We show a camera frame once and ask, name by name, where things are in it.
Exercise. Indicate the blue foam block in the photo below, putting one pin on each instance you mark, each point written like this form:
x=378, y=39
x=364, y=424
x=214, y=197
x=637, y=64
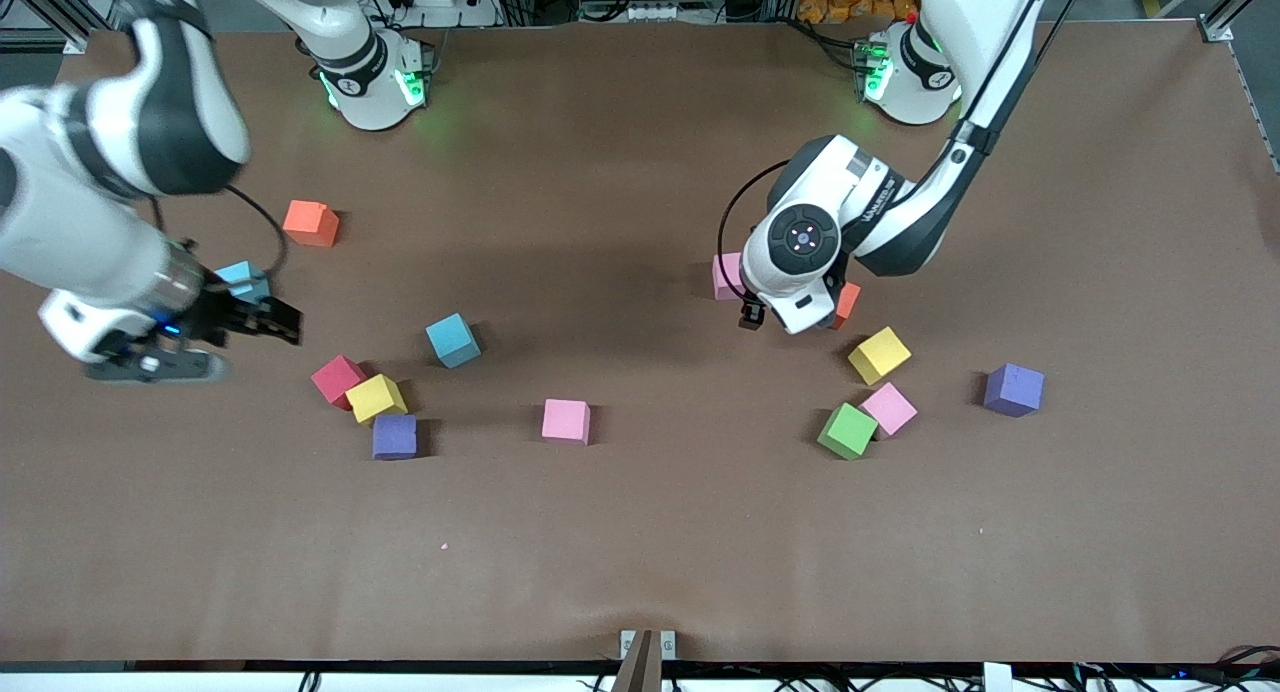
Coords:
x=453, y=340
x=245, y=277

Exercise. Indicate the small white box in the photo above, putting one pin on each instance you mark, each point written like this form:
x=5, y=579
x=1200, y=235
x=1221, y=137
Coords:
x=997, y=677

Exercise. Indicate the red foam block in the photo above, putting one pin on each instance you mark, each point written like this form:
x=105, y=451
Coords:
x=335, y=380

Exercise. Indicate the paper table cover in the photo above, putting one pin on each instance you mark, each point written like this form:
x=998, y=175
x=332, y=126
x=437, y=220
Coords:
x=640, y=532

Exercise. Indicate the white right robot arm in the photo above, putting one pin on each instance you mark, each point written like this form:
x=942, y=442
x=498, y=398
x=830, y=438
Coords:
x=150, y=122

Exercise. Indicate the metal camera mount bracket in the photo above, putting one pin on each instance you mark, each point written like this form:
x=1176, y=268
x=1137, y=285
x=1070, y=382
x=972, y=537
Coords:
x=648, y=662

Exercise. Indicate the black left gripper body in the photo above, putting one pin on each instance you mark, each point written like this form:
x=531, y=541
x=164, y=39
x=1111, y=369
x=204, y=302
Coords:
x=751, y=315

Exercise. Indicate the purple foam block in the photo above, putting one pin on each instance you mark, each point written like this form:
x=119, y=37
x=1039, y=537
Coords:
x=395, y=437
x=1013, y=390

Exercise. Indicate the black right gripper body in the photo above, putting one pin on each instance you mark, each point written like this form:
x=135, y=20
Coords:
x=221, y=312

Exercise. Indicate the mauve pink foam block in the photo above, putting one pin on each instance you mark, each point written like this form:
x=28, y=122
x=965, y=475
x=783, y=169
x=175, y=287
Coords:
x=726, y=277

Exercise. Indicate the green foam block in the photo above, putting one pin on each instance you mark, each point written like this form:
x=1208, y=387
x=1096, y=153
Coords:
x=847, y=432

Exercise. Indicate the yellow foam block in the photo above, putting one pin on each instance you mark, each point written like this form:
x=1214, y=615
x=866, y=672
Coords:
x=879, y=356
x=376, y=399

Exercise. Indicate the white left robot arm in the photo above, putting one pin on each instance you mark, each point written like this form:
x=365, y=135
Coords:
x=900, y=222

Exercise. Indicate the orange foam block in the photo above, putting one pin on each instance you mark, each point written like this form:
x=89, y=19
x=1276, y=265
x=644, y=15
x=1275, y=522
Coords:
x=310, y=224
x=850, y=307

